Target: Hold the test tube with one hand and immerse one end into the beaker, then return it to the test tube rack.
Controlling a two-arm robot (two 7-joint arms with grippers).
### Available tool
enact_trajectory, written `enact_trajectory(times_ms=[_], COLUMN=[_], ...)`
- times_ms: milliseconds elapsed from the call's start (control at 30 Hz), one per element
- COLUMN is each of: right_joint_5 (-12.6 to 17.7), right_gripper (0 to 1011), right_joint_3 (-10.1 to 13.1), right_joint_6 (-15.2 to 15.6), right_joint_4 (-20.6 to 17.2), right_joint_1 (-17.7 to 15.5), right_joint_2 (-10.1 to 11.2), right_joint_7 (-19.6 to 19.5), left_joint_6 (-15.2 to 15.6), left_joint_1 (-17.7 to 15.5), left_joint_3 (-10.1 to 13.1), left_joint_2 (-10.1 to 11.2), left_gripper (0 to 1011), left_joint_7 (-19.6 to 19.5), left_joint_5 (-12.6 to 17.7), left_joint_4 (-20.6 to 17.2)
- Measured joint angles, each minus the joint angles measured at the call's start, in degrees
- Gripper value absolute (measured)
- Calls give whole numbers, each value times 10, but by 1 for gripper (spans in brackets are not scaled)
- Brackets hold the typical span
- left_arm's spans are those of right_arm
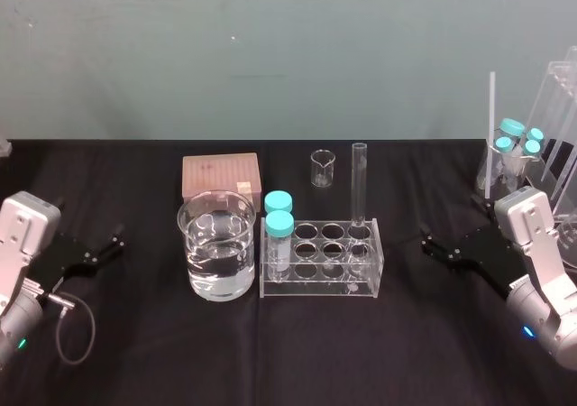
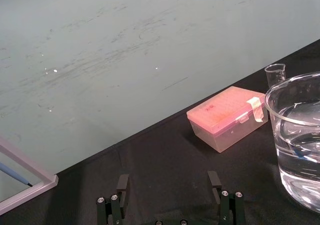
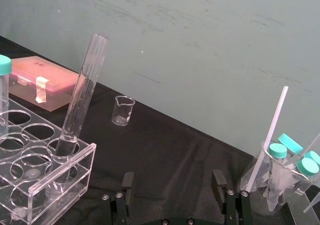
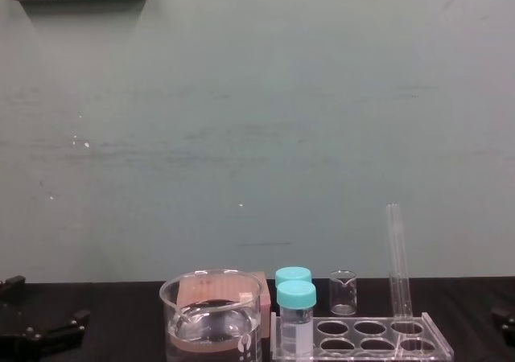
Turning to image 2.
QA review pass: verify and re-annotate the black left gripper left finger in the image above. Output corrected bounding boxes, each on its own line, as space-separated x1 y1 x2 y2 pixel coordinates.
96 173 130 225

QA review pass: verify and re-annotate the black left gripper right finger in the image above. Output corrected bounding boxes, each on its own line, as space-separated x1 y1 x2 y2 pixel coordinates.
207 170 245 225

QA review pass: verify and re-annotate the large clear glass beaker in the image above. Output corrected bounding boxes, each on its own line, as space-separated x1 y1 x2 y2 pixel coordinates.
264 71 320 214

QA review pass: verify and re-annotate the small clear glass beaker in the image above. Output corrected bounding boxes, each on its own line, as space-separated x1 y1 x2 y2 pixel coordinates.
264 63 288 89

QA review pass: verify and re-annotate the black table cloth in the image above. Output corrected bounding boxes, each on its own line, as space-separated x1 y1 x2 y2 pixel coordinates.
0 38 320 225

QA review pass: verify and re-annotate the pink translucent plastic box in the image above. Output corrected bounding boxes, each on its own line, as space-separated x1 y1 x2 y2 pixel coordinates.
186 85 269 154

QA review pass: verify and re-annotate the blue pipette with dark tip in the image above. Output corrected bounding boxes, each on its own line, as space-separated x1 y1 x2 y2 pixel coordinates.
0 161 33 187

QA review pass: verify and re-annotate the pale wall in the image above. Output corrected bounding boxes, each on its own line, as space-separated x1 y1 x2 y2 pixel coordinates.
0 0 320 176

